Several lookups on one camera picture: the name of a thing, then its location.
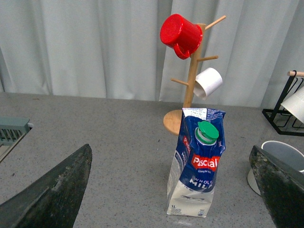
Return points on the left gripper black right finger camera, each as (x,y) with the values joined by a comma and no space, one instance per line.
(281,188)

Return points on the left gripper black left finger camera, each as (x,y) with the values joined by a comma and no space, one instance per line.
(53,200)

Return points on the cream mug grey inside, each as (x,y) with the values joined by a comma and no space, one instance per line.
(283,152)

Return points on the blue white milk carton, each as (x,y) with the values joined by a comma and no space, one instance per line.
(192,178)

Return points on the grey-green dish rack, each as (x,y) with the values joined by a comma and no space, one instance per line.
(12,131)

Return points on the cream ribbed hanging mug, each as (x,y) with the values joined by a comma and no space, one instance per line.
(295,105)

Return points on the wooden mug tree stand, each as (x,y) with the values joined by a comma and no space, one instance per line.
(195,58)

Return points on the white mug on tree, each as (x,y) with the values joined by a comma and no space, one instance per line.
(207,82)

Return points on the red mug on tree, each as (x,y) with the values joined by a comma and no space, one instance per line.
(181,35)

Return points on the black wire mug rack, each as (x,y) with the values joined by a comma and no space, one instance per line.
(282,120)

